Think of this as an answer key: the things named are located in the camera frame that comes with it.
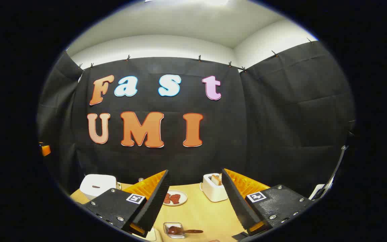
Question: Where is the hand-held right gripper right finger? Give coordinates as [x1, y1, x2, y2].
[221, 168, 315, 236]

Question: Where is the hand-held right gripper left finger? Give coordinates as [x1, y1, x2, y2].
[83, 170, 172, 238]

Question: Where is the cream container of rice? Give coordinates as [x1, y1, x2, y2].
[145, 227, 162, 242]

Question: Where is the dark wooden spoon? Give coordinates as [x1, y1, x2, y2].
[168, 226, 204, 235]

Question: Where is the white rice cooker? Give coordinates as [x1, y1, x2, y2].
[80, 174, 122, 200]

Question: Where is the white toaster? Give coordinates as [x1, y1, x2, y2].
[200, 173, 229, 202]

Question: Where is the white round plate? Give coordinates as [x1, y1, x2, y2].
[163, 190, 188, 206]

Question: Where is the black backdrop cloth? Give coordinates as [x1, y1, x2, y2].
[36, 40, 356, 202]

